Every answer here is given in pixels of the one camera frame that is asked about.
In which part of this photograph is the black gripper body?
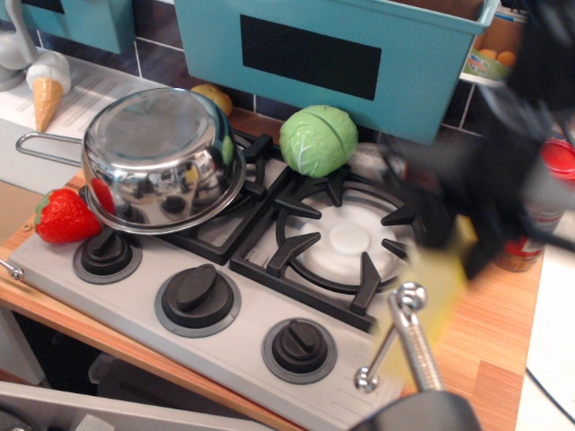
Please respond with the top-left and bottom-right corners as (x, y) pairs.
(381, 84), (558, 252)

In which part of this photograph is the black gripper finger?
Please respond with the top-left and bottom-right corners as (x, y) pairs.
(463, 210), (507, 279)

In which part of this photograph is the yellow sponge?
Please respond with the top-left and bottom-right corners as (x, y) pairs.
(372, 215), (476, 381)

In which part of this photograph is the stainless steel pot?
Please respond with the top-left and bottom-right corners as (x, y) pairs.
(16, 88), (246, 235)

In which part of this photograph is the red lid spice jar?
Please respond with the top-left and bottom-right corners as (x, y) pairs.
(495, 138), (574, 272)

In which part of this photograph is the chrome clamp screw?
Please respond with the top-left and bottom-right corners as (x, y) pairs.
(354, 282), (445, 393)

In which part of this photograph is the cardboard box with toys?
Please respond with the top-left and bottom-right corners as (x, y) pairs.
(460, 13), (526, 84)

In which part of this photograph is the large teal bin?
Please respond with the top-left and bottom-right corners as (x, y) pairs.
(175, 1), (498, 145)

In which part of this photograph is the right black burner grate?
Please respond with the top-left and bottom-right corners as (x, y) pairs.
(230, 166), (428, 332)

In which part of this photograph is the green toy cabbage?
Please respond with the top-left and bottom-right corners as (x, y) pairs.
(279, 105), (358, 178)

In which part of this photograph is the black clamp base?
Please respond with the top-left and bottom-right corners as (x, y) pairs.
(351, 391), (482, 431)

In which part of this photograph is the grey toy stove top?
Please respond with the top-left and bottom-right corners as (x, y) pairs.
(9, 133), (426, 430)

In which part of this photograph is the right black stove knob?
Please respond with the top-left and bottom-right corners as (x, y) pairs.
(261, 318), (338, 385)

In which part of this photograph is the black stove knob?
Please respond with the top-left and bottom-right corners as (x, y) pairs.
(73, 229), (142, 285)
(154, 264), (242, 339)
(261, 318), (338, 385)

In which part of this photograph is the yellow toy potato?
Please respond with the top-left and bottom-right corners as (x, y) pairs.
(191, 84), (234, 117)

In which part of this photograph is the middle black stove knob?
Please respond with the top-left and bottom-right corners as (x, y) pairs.
(154, 264), (242, 339)

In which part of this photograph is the left black stove knob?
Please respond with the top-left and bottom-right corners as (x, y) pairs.
(73, 229), (142, 285)

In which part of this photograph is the small teal bin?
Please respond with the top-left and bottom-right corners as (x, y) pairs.
(22, 0), (136, 54)

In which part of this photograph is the red toy strawberry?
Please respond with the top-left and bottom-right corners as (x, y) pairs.
(34, 189), (102, 243)

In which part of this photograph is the toy ice cream cone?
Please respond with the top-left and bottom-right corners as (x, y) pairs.
(26, 51), (72, 132)

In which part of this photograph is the small chrome rod left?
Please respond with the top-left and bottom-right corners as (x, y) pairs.
(0, 259), (25, 280)

